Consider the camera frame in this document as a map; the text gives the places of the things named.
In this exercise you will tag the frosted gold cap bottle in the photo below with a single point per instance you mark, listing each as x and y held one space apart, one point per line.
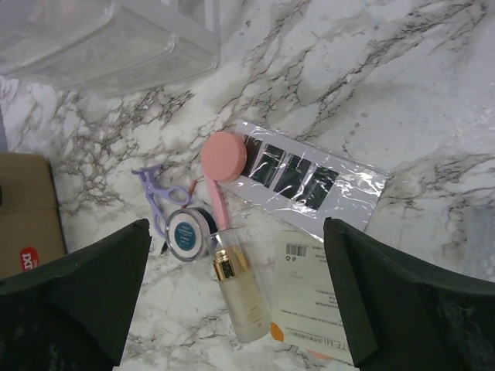
242 294

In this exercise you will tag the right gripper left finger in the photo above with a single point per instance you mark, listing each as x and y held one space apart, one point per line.
74 313

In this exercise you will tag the purple eyelash curler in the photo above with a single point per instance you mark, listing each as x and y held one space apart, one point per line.
153 191

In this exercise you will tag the thin makeup brush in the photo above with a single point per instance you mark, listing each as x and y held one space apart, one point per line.
192 187

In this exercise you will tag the cream sachet with barcode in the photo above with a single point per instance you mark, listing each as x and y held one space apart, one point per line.
304 309

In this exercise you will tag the tan hard tool case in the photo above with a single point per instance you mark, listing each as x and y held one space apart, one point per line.
31 231

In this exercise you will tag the eyeshadow palette plastic sleeve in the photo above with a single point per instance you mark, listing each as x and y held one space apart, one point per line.
302 184

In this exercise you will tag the round blue lid jar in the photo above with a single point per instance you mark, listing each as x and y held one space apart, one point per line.
187 232

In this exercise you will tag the pink handled brush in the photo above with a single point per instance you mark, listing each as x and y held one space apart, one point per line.
218 203

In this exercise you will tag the pink round compact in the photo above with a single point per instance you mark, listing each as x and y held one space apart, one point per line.
223 156

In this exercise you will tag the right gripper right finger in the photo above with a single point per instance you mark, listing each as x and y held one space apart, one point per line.
403 313

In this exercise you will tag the white makeup organizer with drawers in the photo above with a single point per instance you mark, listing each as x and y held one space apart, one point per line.
110 48

